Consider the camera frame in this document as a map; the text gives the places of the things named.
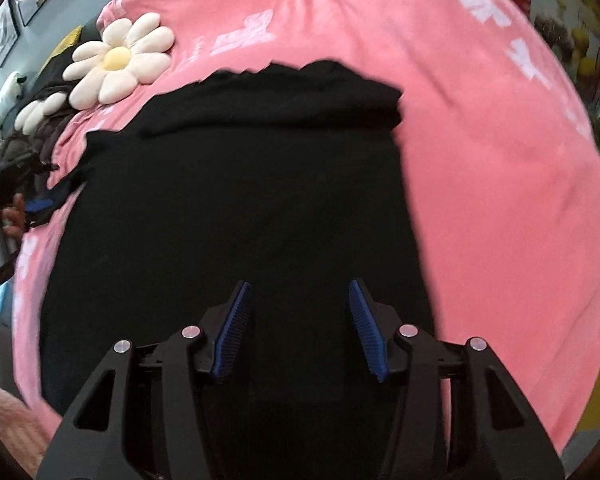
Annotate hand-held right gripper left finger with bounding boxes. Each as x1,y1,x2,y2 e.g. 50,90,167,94
36,280,255,480

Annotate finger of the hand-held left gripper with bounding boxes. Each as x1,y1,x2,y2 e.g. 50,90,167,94
24,180,87,228

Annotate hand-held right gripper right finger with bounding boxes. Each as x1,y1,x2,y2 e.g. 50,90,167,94
348,277,566,480

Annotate black small garment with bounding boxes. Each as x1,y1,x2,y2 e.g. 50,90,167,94
39,59,453,480

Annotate person's left hand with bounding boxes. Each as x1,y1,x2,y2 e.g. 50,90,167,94
0,194,28,238

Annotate dark brown quilted jacket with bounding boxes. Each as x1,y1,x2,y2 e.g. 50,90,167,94
0,107,77,176

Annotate white flower pillow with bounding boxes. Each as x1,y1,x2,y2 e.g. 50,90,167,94
15,91,73,136

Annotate white plush toy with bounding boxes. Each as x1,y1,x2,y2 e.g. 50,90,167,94
0,71,28,141

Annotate white daisy pillow yellow centre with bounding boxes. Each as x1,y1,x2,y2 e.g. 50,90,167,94
62,12,176,110

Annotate pink printed blanket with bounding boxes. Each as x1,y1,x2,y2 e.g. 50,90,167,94
10,0,600,480

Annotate yellow and purple flowers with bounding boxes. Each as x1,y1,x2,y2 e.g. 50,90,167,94
530,0,600,161

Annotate small framed wall picture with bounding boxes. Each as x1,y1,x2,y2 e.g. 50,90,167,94
0,0,21,69

